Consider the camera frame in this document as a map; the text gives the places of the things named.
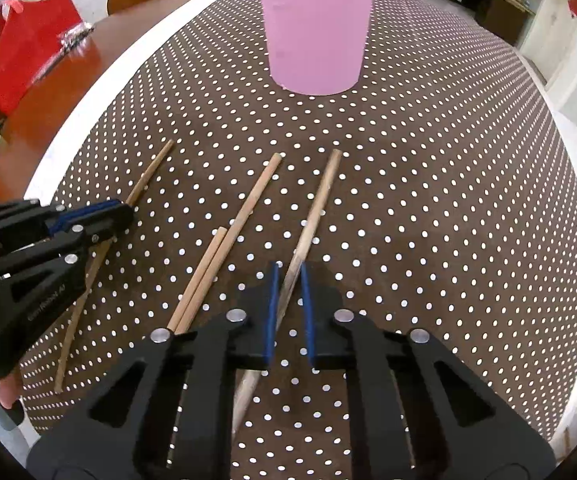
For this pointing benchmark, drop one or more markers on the red bag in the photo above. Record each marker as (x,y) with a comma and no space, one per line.
(28,45)

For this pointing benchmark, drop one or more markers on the dark wooden cabinet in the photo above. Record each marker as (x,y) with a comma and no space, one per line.
(493,5)

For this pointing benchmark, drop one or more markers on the shiny silver object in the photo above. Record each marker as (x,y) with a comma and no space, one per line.
(74,37)

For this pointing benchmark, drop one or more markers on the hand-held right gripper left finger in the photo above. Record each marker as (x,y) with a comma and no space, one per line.
(271,310)

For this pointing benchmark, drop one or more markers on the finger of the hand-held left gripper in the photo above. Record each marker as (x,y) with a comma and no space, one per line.
(88,215)
(53,260)

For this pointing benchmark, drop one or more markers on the pink cup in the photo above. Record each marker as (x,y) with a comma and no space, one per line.
(313,35)

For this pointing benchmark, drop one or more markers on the wooden side table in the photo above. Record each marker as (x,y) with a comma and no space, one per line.
(68,90)

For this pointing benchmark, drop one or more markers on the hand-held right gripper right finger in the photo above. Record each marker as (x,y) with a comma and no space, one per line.
(308,310)

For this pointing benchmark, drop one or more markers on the wooden chopstick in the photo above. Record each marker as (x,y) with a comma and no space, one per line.
(253,195)
(76,330)
(203,270)
(318,200)

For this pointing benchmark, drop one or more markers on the brown polka dot tablecloth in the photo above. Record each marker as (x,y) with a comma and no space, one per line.
(443,185)

